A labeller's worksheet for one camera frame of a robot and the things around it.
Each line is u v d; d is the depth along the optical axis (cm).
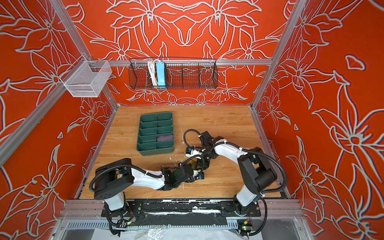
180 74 98
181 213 73
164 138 95
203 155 74
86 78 92
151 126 98
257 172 45
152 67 88
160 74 90
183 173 64
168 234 67
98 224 70
